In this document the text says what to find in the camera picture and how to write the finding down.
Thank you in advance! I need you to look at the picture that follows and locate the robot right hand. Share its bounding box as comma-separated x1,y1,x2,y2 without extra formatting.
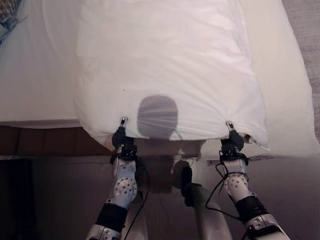
220,120,245,152

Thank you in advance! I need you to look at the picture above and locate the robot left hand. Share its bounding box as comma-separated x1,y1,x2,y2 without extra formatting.
111,116,137,150

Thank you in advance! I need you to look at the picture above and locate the large white pillow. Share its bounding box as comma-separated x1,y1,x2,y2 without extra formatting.
73,0,271,152

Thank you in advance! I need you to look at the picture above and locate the bed mattress with white sheet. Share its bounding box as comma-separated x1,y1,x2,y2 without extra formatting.
0,0,317,158

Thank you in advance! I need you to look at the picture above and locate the robot right leg silver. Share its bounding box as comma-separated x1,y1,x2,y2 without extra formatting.
174,161,230,240

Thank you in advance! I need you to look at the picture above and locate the patterned blue cloth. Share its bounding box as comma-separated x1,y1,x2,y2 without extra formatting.
0,0,29,46

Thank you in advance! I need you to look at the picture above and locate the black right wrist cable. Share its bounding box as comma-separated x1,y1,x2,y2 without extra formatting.
204,149,243,222

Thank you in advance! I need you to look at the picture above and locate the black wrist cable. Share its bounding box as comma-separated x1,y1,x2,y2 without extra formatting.
124,156,150,240
204,149,243,222

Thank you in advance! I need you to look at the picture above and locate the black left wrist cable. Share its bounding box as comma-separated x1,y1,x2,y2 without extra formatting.
124,156,150,240

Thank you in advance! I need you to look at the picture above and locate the brown wooden bed frame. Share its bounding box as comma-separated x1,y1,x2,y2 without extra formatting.
0,124,114,157

